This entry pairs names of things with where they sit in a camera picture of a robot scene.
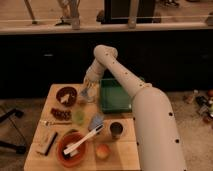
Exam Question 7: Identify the grey-blue towel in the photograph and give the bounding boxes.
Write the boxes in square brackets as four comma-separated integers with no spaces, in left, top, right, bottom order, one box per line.
[80,88,94,103]

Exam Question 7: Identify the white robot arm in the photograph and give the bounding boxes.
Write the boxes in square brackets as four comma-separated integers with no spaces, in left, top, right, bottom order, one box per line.
[85,45,187,171]

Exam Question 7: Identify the white paper cup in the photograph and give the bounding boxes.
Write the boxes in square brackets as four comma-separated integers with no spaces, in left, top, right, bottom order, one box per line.
[89,88,96,103]

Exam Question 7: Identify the small green cup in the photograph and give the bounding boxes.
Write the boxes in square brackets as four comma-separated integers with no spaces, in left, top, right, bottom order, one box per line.
[72,110,84,125]

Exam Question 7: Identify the metal cup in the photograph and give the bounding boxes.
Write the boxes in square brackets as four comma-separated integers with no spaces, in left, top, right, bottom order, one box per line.
[110,122,123,139]

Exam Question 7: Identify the dark brown bowl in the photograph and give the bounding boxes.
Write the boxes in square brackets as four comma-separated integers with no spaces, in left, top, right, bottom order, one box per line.
[56,87,77,107]

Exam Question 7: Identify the green plastic tray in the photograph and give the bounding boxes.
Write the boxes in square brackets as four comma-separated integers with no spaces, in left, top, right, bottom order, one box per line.
[99,78,132,114]

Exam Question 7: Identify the white piece in bowl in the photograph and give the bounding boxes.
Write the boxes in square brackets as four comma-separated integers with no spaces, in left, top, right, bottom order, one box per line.
[60,94,70,103]

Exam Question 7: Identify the blue folded cloth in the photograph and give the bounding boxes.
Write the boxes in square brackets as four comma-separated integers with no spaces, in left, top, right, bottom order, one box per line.
[88,114,104,131]

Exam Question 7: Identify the white brush with dark bristles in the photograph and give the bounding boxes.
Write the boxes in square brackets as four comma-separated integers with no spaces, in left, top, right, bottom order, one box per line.
[63,124,104,155]

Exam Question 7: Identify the wooden folding table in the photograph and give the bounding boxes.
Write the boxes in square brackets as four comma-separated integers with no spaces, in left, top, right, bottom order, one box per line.
[24,84,141,171]

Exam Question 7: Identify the orange bowl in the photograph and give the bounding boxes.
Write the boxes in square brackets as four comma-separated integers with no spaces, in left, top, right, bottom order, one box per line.
[56,132,87,168]

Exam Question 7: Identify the metal fork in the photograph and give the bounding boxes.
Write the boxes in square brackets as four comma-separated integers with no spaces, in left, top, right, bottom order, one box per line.
[40,120,72,126]

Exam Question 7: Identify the wooden block eraser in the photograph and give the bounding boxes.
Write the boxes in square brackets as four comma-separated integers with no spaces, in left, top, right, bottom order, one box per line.
[36,131,58,156]

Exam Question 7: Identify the peach fruit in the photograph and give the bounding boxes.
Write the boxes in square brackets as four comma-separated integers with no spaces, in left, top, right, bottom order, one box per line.
[95,144,111,159]

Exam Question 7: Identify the black stand legs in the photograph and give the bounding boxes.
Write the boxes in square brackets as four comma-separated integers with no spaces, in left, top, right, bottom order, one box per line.
[0,103,28,156]

